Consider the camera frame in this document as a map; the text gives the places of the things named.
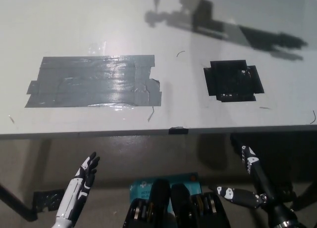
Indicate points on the small black edge tape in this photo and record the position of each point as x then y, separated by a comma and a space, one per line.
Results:
178, 130

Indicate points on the teal cardboard router box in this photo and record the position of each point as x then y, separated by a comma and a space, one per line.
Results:
193, 186

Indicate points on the black table leg with foot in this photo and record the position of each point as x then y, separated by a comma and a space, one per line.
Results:
307, 193

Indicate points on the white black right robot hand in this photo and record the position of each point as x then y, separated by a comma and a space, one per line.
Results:
247, 199

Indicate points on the black tape square patch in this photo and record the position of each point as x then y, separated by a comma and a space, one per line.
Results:
232, 82

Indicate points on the grey duct tape patch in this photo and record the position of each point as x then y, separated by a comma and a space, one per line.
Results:
94, 82

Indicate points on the black slanted table leg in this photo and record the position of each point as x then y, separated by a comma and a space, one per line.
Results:
15, 200

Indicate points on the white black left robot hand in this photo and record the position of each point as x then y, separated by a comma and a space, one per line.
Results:
74, 191

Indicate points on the black floor tape piece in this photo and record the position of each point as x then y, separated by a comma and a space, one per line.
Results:
47, 199

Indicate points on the clear tape patch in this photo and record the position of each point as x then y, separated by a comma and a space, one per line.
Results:
97, 48

